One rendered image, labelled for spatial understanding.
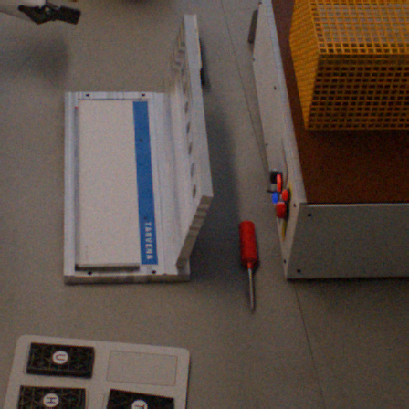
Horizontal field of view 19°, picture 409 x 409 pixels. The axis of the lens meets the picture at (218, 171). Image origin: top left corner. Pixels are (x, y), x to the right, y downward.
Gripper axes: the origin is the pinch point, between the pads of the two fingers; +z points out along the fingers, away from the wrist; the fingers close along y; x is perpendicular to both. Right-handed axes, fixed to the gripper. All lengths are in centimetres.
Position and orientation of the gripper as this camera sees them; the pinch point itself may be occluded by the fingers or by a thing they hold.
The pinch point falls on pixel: (70, 4)
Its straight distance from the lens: 231.7
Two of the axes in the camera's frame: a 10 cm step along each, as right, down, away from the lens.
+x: 3.7, -6.7, -6.4
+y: 0.8, 7.1, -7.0
